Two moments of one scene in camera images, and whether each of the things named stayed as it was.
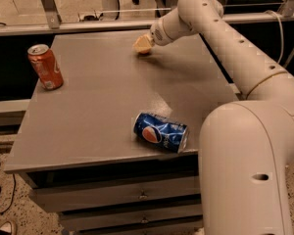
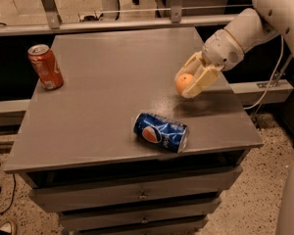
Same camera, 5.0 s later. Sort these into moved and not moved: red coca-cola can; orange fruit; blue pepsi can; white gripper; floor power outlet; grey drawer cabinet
Moved: white gripper; orange fruit
Not moved: floor power outlet; red coca-cola can; blue pepsi can; grey drawer cabinet
